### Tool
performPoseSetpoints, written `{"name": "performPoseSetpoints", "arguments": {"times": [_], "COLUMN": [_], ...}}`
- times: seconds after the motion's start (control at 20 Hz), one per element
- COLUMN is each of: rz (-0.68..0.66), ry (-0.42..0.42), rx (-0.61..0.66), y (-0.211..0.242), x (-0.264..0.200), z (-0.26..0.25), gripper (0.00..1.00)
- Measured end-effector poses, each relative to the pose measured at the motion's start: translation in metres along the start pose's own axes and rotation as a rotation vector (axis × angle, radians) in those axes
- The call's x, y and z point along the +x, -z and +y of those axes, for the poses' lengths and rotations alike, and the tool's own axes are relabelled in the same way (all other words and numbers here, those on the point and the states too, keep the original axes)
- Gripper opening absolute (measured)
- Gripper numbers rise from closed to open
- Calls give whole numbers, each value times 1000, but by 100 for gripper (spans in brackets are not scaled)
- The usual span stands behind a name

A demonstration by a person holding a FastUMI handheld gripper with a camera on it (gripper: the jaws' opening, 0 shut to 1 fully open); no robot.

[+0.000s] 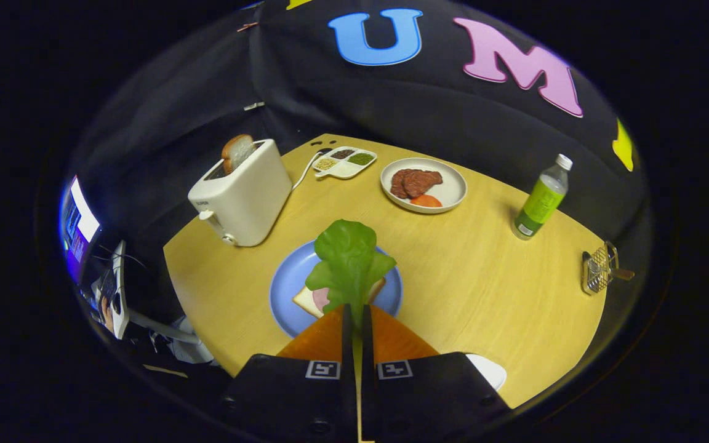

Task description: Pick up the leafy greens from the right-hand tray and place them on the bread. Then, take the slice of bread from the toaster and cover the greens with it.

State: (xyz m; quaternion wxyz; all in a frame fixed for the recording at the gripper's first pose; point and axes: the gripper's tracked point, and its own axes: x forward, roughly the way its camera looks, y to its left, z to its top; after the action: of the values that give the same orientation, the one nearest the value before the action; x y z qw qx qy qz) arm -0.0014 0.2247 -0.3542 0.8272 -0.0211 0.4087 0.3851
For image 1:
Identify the white bread slice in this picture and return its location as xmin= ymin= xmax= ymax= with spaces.
xmin=292 ymin=278 xmax=387 ymax=319

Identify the toasted bread slice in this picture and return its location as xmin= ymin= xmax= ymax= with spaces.
xmin=221 ymin=134 xmax=257 ymax=175

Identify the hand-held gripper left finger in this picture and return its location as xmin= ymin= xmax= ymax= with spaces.
xmin=222 ymin=305 xmax=358 ymax=443

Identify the small white plate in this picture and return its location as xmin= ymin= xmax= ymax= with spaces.
xmin=465 ymin=353 xmax=508 ymax=392

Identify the white toaster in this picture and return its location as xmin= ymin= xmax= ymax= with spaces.
xmin=188 ymin=138 xmax=294 ymax=248

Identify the white stand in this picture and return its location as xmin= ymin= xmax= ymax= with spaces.
xmin=110 ymin=240 xmax=202 ymax=345

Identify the white divided seasoning tray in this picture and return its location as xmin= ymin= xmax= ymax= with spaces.
xmin=311 ymin=146 xmax=378 ymax=180

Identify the white power cord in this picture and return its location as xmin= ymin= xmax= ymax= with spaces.
xmin=291 ymin=150 xmax=324 ymax=191

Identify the computer monitor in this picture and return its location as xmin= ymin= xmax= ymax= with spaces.
xmin=59 ymin=175 xmax=102 ymax=284

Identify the black backdrop cloth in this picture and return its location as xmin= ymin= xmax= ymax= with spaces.
xmin=65 ymin=0 xmax=647 ymax=308

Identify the green label drink bottle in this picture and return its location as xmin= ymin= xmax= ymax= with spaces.
xmin=511 ymin=154 xmax=574 ymax=241

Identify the small wire basket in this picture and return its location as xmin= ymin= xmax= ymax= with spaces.
xmin=581 ymin=241 xmax=636 ymax=296

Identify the brown meat patty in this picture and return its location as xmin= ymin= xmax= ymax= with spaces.
xmin=403 ymin=170 xmax=444 ymax=198
xmin=390 ymin=169 xmax=417 ymax=199

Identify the blue plate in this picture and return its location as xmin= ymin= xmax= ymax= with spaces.
xmin=269 ymin=240 xmax=404 ymax=338

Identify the white round plate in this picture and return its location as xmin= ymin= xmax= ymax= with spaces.
xmin=380 ymin=158 xmax=468 ymax=214

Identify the green lettuce leaf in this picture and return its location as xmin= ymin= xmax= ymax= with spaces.
xmin=305 ymin=219 xmax=398 ymax=330

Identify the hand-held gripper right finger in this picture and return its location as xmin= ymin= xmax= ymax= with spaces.
xmin=361 ymin=305 xmax=512 ymax=443

